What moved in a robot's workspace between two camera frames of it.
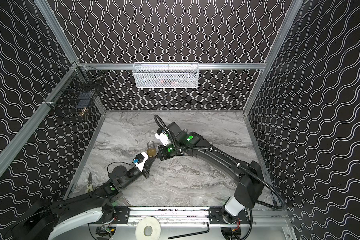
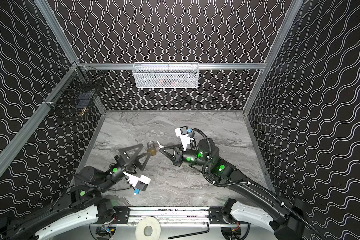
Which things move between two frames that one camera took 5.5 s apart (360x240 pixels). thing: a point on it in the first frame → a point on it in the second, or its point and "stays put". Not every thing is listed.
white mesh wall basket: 165,75 stays put
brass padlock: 151,152 stays put
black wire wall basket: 77,94 stays put
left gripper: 145,167 → 121,162
